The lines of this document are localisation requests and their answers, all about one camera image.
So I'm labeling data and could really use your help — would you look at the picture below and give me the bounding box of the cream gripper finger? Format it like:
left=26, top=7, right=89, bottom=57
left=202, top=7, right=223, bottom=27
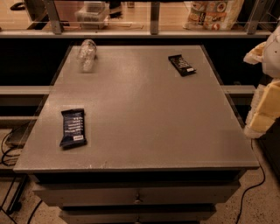
left=243, top=42, right=266, bottom=65
left=244, top=79, right=280, bottom=138

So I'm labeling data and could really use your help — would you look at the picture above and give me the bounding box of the black chocolate rxbar wrapper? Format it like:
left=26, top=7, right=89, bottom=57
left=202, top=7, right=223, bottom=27
left=168, top=54, right=196, bottom=77

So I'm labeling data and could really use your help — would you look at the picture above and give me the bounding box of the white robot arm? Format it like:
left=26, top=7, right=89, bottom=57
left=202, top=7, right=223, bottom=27
left=243, top=27, right=280, bottom=138

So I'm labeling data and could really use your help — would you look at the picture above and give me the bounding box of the blue blueberry rxbar wrapper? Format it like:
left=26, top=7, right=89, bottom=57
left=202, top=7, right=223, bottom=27
left=59, top=108, right=87, bottom=149

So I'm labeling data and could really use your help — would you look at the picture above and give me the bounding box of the colourful snack bag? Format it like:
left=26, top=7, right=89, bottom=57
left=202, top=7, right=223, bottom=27
left=183, top=0, right=244, bottom=31

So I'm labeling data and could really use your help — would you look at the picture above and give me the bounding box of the grey drawer cabinet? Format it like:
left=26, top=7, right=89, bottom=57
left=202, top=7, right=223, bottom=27
left=15, top=45, right=259, bottom=224

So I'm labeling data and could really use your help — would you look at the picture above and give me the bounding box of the upper cabinet drawer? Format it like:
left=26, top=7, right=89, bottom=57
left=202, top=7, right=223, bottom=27
left=33, top=181, right=240, bottom=207

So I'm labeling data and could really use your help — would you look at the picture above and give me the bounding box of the cabinet drawer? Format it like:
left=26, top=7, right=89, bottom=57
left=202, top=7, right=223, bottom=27
left=33, top=181, right=240, bottom=207
left=59, top=206, right=216, bottom=224

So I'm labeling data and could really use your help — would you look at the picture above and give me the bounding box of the clear plastic container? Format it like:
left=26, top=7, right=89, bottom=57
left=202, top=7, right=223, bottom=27
left=74, top=2, right=109, bottom=30

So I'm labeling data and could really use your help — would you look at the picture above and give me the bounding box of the clear plastic water bottle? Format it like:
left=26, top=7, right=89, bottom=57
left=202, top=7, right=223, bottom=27
left=77, top=39, right=97, bottom=73

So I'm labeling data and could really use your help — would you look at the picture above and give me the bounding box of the lower cabinet drawer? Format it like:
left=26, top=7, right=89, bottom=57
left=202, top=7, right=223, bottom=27
left=59, top=206, right=216, bottom=224

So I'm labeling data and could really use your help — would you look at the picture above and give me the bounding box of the black floor cable right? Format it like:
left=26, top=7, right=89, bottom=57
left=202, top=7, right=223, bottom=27
left=234, top=139, right=267, bottom=224

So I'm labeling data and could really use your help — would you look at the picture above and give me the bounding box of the metal shelf rail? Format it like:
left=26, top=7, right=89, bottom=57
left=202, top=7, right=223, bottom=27
left=0, top=0, right=279, bottom=39

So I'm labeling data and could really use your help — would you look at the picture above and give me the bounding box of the black floor cables left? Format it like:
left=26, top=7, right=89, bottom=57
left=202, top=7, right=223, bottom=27
left=0, top=122, right=44, bottom=224

